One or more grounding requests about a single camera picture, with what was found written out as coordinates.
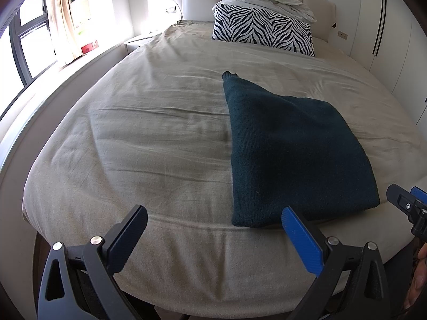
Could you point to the white window ledge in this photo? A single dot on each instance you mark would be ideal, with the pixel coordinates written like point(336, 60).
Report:
point(66, 80)

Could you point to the dark framed window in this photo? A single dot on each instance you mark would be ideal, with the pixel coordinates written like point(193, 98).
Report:
point(16, 40)

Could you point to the white wardrobe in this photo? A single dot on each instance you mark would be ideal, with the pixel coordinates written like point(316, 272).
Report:
point(400, 56)

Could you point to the person's right hand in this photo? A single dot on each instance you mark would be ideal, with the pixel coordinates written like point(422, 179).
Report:
point(418, 283)

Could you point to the white nightstand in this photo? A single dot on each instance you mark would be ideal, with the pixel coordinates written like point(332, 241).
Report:
point(140, 41)

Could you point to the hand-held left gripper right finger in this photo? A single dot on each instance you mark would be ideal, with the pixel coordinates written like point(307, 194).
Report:
point(302, 236)

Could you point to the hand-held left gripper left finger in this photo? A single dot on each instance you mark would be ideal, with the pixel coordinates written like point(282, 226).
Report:
point(128, 236)

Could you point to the wall socket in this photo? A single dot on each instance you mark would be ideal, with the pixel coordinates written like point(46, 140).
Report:
point(342, 34)

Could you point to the zebra print pillow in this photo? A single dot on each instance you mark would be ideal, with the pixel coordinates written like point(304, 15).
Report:
point(263, 26)

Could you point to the cream padded headboard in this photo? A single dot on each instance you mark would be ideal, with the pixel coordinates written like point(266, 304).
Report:
point(200, 0)

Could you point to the bed with beige sheet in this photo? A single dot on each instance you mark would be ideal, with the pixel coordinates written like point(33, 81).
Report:
point(150, 123)

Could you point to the beige curtain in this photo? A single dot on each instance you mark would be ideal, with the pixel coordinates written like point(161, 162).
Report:
point(63, 23)

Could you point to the dark teal knit sweater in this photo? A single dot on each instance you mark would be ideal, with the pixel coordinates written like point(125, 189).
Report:
point(293, 156)

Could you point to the wall switch panel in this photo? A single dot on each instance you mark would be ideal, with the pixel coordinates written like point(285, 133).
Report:
point(170, 10)

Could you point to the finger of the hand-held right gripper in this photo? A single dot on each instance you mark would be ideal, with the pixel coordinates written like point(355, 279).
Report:
point(420, 195)
point(402, 200)

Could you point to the red box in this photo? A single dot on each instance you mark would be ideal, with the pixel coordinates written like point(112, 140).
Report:
point(89, 47)

